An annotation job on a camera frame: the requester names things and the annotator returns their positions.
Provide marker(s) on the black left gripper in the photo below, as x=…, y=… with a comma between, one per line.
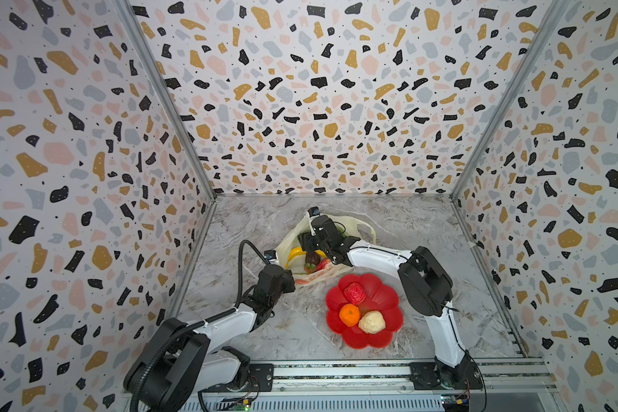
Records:
x=286, y=277

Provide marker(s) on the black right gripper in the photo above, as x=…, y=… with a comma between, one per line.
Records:
x=305, y=240

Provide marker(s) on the yellow plastic fruit-print bag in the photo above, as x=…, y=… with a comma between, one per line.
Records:
x=346, y=224

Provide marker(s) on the yellow toy banana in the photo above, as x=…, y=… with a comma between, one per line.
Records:
x=297, y=252

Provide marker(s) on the red toy fruit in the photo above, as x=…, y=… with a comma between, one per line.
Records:
x=355, y=294

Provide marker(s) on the orange toy fruit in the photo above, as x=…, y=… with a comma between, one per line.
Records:
x=350, y=315

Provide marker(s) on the red flower-shaped plate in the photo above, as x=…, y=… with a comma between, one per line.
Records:
x=380, y=297

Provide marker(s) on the cream white toy fruit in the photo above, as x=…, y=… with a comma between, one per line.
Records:
x=372, y=323

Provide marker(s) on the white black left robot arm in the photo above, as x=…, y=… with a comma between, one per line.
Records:
x=183, y=358

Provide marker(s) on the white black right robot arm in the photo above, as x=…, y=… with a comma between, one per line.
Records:
x=427, y=288

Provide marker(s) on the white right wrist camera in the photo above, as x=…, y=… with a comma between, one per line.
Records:
x=313, y=212

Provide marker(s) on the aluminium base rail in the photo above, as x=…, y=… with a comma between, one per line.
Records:
x=383, y=385

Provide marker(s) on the aluminium left corner post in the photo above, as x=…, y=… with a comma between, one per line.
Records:
x=140, y=45

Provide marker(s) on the aluminium corner post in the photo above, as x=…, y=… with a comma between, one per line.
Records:
x=140, y=45
x=552, y=17

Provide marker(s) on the aluminium right corner post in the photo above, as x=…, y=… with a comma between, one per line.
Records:
x=552, y=17

